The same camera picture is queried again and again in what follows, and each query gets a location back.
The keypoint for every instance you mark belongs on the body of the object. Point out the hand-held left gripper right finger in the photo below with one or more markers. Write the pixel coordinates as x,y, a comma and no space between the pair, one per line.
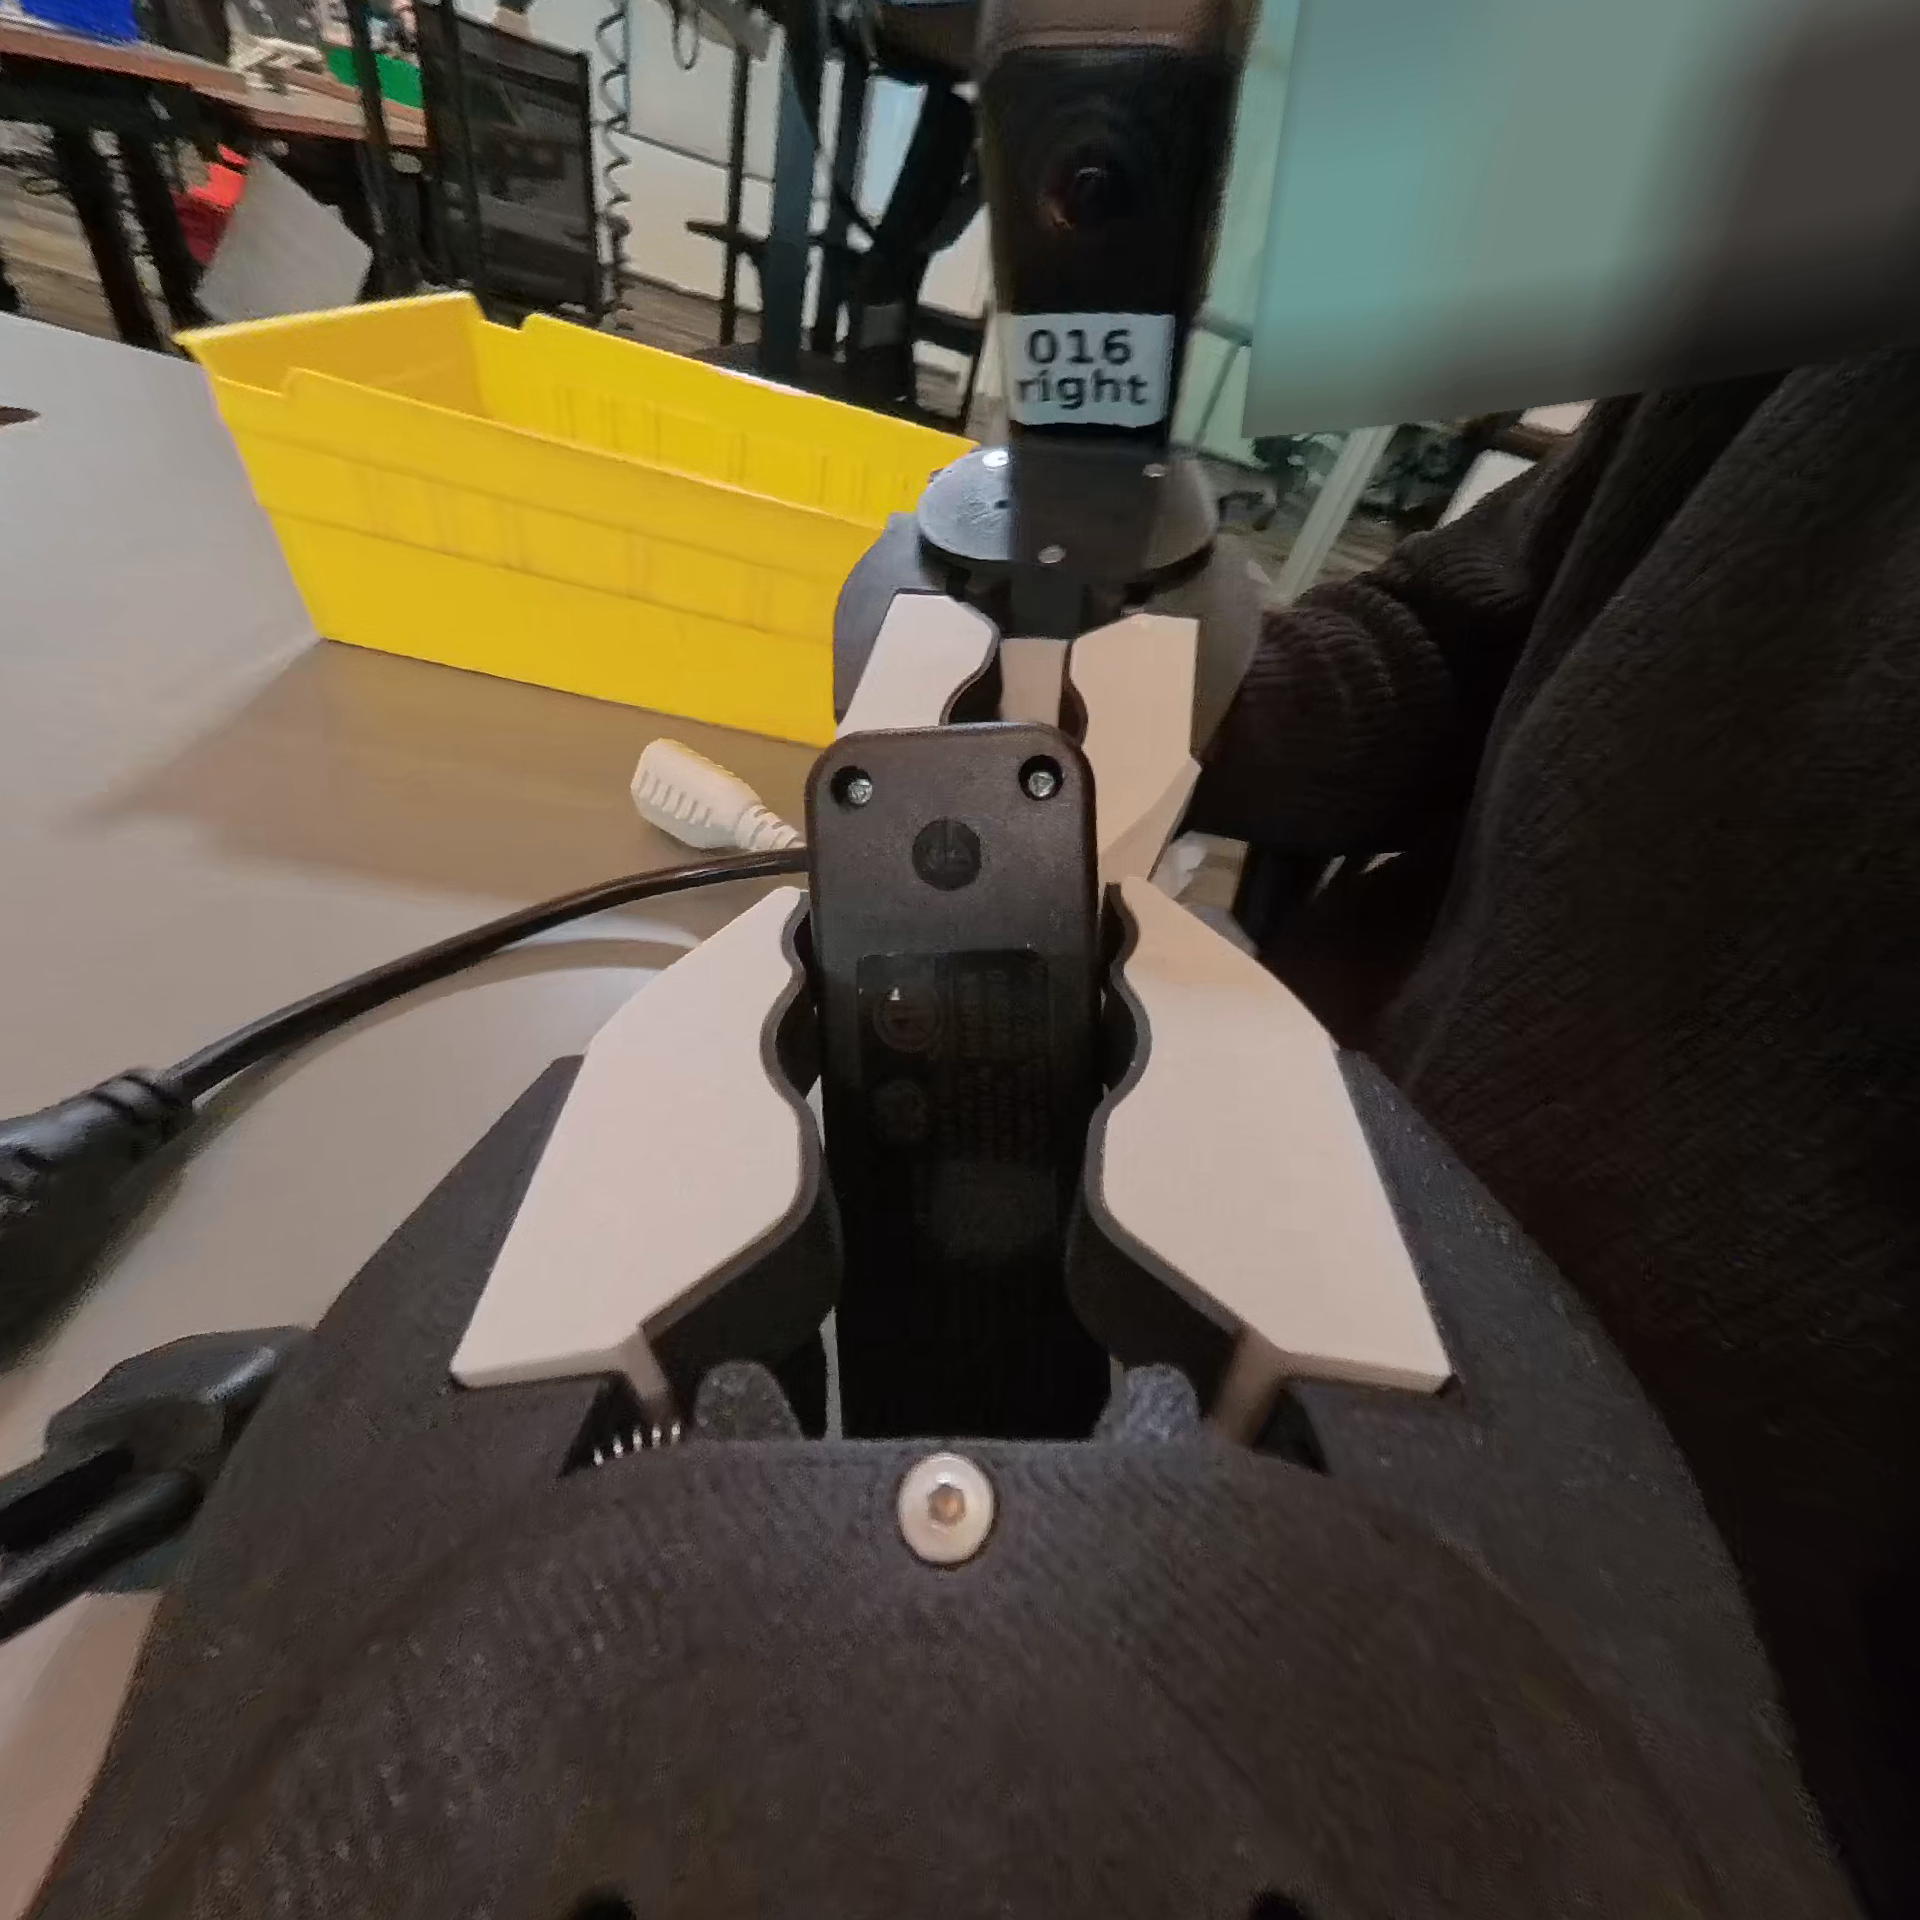
1261,1184

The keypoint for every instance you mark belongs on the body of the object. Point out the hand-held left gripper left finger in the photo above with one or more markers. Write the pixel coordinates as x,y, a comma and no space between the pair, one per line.
645,1184

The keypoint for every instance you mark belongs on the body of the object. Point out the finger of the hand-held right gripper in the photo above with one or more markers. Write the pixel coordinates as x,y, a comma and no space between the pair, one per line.
1149,720
916,662

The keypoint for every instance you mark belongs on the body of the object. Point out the black socket block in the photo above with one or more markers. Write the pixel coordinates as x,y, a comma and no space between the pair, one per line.
944,1050

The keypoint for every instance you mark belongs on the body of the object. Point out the yellow plastic bin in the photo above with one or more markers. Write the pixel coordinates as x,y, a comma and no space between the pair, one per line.
495,495

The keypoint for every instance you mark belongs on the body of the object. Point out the grey desk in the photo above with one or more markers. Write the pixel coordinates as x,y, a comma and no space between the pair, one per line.
226,751

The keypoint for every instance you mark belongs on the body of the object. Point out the person's torso in black sweater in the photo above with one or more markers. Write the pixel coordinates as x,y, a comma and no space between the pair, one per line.
1652,974

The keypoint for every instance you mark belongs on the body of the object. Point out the black three-prong plug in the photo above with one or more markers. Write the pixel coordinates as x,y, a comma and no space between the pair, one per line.
136,1442

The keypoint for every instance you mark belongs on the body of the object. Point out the black mesh office chair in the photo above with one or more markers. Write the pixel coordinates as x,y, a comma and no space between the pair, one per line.
511,166

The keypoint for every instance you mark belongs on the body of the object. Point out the white leaning panel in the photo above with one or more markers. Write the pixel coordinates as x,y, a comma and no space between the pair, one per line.
285,248

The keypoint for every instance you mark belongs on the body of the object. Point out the wooden work table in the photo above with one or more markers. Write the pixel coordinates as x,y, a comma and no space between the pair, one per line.
149,83

